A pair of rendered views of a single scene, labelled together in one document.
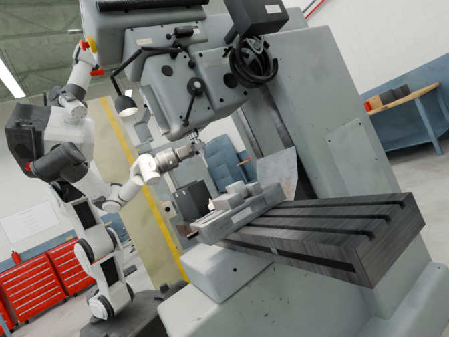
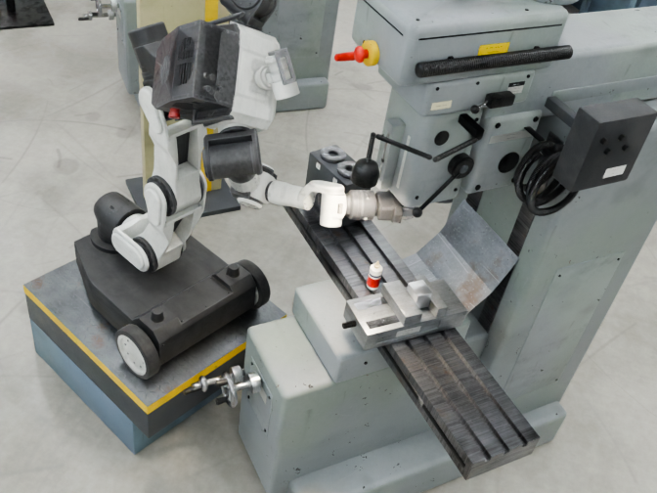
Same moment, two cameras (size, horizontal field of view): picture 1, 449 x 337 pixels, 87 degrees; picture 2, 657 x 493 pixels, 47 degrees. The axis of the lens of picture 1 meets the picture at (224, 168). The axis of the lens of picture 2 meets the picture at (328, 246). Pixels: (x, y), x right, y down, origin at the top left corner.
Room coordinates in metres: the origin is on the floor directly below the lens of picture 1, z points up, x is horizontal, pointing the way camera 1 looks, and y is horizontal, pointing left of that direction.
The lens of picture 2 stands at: (-0.74, 0.42, 2.58)
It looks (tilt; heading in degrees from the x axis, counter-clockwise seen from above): 40 degrees down; 355
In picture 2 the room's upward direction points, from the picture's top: 10 degrees clockwise
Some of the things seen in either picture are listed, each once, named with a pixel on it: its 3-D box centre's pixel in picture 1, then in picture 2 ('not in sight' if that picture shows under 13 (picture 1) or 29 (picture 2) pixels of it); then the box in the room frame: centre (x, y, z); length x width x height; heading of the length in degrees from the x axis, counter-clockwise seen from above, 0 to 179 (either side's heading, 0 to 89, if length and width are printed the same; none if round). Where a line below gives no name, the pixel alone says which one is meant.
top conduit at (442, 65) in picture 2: (158, 3); (497, 60); (0.93, -0.04, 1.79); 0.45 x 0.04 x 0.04; 118
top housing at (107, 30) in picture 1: (145, 25); (459, 24); (1.05, 0.05, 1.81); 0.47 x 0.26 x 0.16; 118
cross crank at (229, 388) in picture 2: not in sight; (239, 386); (0.81, 0.50, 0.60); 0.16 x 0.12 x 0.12; 118
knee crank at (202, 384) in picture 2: not in sight; (214, 380); (0.92, 0.60, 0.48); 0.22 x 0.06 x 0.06; 118
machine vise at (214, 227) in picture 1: (236, 206); (406, 308); (0.90, 0.02, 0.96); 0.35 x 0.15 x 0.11; 116
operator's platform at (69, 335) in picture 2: not in sight; (156, 334); (1.36, 0.89, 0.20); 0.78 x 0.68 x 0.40; 49
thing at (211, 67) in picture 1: (212, 88); (481, 131); (1.14, -0.11, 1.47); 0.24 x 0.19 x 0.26; 28
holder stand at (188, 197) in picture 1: (193, 199); (337, 184); (1.44, 0.25, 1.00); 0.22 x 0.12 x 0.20; 38
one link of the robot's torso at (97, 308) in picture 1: (112, 298); (150, 241); (1.38, 0.91, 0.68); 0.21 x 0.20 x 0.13; 49
